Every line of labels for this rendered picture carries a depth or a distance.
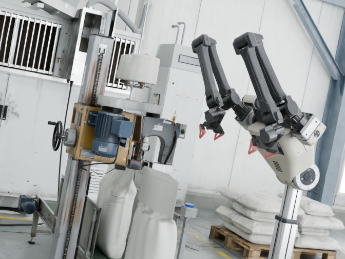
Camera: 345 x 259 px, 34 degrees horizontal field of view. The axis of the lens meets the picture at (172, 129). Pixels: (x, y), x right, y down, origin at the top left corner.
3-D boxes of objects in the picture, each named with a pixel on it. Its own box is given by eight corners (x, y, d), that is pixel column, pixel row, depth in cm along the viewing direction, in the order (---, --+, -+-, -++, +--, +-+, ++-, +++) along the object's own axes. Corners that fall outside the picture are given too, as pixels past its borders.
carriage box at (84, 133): (127, 166, 342) (137, 114, 340) (73, 159, 328) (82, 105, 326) (115, 159, 364) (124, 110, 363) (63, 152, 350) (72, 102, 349)
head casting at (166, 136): (172, 165, 354) (181, 118, 353) (136, 160, 344) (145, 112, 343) (155, 157, 382) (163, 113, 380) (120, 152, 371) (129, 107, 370)
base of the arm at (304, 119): (305, 114, 281) (290, 132, 279) (295, 103, 278) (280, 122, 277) (315, 115, 273) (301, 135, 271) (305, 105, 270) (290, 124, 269)
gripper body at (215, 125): (203, 123, 321) (207, 113, 317) (218, 125, 326) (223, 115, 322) (206, 130, 316) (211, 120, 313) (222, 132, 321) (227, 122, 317)
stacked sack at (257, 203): (306, 219, 606) (309, 205, 605) (254, 213, 579) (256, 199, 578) (283, 208, 645) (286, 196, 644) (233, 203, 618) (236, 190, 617)
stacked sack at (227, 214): (280, 229, 646) (282, 217, 645) (231, 226, 615) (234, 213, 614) (258, 219, 683) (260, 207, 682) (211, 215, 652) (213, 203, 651)
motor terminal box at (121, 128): (130, 142, 317) (134, 122, 316) (117, 141, 309) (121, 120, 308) (121, 140, 322) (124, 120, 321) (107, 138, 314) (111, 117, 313)
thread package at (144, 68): (159, 87, 323) (165, 57, 322) (132, 82, 316) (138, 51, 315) (149, 86, 338) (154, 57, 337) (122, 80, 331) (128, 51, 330)
